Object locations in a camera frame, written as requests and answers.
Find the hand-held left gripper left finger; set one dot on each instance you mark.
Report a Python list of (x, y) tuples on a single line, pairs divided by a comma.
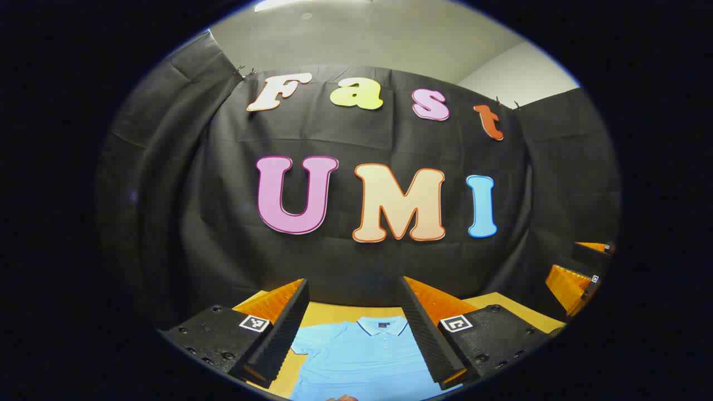
[(284, 334)]

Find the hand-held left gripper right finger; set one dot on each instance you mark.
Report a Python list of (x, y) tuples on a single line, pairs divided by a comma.
[(426, 340)]

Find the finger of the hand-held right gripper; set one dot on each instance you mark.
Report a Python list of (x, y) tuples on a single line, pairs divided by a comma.
[(590, 259), (568, 289)]

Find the light blue polo T-shirt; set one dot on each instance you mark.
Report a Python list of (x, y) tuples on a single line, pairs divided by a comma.
[(362, 356)]

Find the black backdrop cloth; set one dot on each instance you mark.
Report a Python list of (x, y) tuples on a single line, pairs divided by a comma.
[(362, 262)]

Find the ceiling light panel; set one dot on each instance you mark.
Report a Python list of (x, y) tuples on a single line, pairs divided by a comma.
[(278, 4)]

